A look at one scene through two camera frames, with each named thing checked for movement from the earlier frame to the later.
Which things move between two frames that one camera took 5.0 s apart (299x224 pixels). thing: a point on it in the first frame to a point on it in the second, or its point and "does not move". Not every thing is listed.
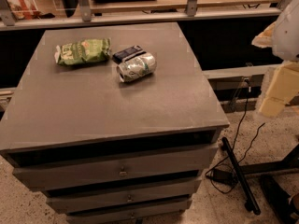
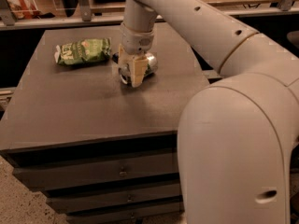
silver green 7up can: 136,68 does not move
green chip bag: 82,51 does not move
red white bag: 21,4 does not move
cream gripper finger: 265,38 to 134,42
